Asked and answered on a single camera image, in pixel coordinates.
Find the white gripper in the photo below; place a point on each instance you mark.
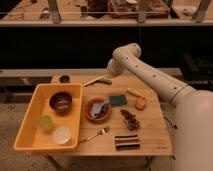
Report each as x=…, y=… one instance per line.
x=114, y=69

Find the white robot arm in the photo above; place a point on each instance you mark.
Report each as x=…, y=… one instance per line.
x=193, y=138

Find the white plastic cup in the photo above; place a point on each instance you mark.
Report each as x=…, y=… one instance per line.
x=62, y=135

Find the green plastic cup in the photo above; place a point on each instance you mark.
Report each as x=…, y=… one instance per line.
x=45, y=123

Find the yellow toy corn piece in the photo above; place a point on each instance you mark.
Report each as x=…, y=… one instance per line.
x=134, y=93

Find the green sponge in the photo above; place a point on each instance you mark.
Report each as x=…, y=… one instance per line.
x=118, y=100

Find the orange toy fruit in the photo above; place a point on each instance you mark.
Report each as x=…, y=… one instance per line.
x=140, y=103

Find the crumpled grey foil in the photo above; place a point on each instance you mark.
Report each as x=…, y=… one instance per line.
x=98, y=108

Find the wooden table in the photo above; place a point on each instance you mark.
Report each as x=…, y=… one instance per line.
x=153, y=134

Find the orange clay plate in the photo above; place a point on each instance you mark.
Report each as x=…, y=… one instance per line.
x=103, y=116

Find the small dark round lid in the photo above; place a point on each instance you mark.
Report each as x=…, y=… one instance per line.
x=64, y=79

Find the brown dried twig bunch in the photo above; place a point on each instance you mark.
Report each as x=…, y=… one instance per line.
x=130, y=120

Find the dark brown bowl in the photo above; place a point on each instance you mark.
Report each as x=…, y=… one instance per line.
x=61, y=102

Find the striped folded cloth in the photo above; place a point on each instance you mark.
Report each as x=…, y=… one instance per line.
x=127, y=142

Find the metal fork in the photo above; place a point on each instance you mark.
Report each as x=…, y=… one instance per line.
x=100, y=132

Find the yellow plastic bin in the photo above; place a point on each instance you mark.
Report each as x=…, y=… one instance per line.
x=31, y=138

